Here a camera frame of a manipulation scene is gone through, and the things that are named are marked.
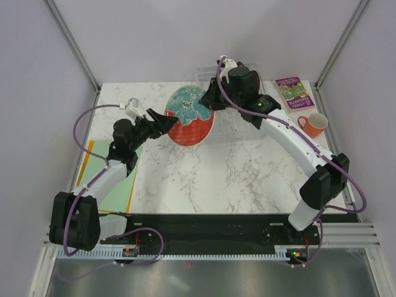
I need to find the purple cable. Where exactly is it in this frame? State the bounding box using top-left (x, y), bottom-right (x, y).
top-left (215, 58), bottom-right (368, 269)
top-left (63, 103), bottom-right (122, 256)

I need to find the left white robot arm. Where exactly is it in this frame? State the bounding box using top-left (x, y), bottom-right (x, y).
top-left (49, 108), bottom-right (178, 257)

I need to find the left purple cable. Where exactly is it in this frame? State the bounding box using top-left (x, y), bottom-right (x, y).
top-left (63, 103), bottom-right (122, 256)

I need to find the teal and red plate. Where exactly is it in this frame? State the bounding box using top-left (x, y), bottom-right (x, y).
top-left (165, 85), bottom-right (215, 147)

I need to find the aluminium frame rail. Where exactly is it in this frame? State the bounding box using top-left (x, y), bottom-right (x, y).
top-left (43, 0), bottom-right (101, 94)

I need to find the green folder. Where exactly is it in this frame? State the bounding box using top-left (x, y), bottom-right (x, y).
top-left (80, 139), bottom-right (144, 213)

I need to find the clear wire dish rack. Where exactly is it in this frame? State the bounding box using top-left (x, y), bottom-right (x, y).
top-left (199, 58), bottom-right (278, 142)

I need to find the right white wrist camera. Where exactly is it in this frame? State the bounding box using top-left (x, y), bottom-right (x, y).
top-left (216, 55), bottom-right (238, 83)

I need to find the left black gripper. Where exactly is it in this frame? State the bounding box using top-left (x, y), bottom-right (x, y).
top-left (129, 108), bottom-right (178, 151)

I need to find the dark red floral plate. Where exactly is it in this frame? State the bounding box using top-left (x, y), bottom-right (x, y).
top-left (251, 70), bottom-right (260, 92)

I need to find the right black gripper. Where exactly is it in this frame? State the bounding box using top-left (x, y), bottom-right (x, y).
top-left (199, 76), bottom-right (243, 110)

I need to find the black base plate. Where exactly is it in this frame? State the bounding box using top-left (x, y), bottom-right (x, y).
top-left (101, 214), bottom-right (320, 255)

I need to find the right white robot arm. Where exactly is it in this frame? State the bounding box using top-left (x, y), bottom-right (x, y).
top-left (200, 63), bottom-right (350, 244)

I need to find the purple illustrated book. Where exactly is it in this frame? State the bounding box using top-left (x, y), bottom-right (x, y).
top-left (275, 77), bottom-right (315, 113)

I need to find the orange mug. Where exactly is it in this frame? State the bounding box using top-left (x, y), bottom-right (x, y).
top-left (297, 113), bottom-right (329, 139)

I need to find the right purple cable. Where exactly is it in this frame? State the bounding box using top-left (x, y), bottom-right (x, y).
top-left (215, 58), bottom-right (368, 269)

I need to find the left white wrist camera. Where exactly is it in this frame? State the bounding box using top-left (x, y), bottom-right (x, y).
top-left (119, 98), bottom-right (144, 120)

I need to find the white slotted cable duct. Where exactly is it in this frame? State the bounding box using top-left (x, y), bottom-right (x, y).
top-left (70, 246), bottom-right (309, 260)

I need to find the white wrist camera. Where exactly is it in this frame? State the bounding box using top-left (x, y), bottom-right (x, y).
top-left (216, 55), bottom-right (238, 83)
top-left (119, 98), bottom-right (144, 120)

